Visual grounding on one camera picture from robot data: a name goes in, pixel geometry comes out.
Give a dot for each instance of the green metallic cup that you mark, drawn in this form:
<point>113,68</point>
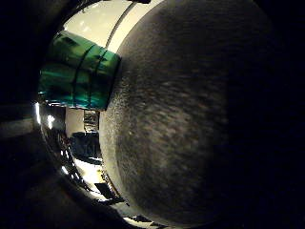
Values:
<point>79,73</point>

